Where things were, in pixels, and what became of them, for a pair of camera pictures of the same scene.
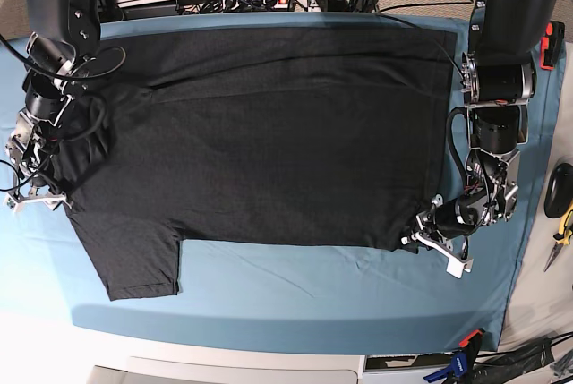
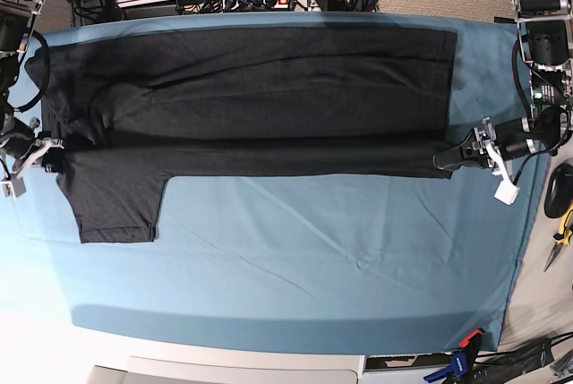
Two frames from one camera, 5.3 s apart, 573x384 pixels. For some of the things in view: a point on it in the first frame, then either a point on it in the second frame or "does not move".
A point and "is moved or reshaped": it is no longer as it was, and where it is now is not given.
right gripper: x=444 y=229 to x=497 y=143
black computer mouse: x=559 y=192 does not move
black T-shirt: x=276 y=136 is moved or reshaped
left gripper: x=51 y=200 to x=23 y=148
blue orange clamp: x=463 y=361 does not move
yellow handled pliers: x=564 y=234 does not move
